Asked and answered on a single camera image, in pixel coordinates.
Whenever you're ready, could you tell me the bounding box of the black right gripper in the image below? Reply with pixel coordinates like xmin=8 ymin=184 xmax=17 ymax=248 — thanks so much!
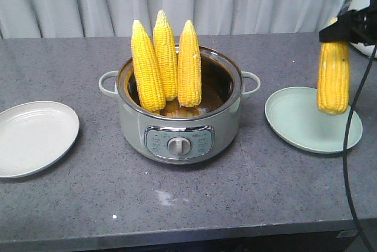
xmin=319 ymin=0 xmax=376 ymax=45

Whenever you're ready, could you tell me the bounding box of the corn cob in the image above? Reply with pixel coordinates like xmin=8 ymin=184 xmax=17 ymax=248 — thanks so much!
xmin=153 ymin=9 xmax=178 ymax=101
xmin=317 ymin=41 xmax=350 ymax=115
xmin=131 ymin=20 xmax=166 ymax=114
xmin=178 ymin=20 xmax=201 ymax=107

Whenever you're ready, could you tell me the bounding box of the green round plate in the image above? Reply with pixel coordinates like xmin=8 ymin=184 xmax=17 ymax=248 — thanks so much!
xmin=264 ymin=87 xmax=350 ymax=154

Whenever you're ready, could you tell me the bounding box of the green electric cooking pot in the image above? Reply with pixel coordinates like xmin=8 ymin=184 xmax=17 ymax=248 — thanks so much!
xmin=98 ymin=47 xmax=261 ymax=164

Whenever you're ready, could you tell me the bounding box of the black drawer sterilizer cabinet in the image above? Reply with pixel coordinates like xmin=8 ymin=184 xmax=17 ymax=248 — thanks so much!
xmin=108 ymin=230 xmax=358 ymax=251

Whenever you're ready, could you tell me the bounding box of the white pleated curtain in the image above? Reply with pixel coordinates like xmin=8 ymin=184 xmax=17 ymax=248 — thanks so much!
xmin=1 ymin=0 xmax=349 ymax=39

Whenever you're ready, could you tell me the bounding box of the beige round plate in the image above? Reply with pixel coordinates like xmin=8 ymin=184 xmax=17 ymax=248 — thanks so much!
xmin=1 ymin=101 xmax=80 ymax=179

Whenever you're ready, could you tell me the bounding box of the black cable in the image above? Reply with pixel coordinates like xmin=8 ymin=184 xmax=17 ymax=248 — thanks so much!
xmin=342 ymin=44 xmax=377 ymax=252

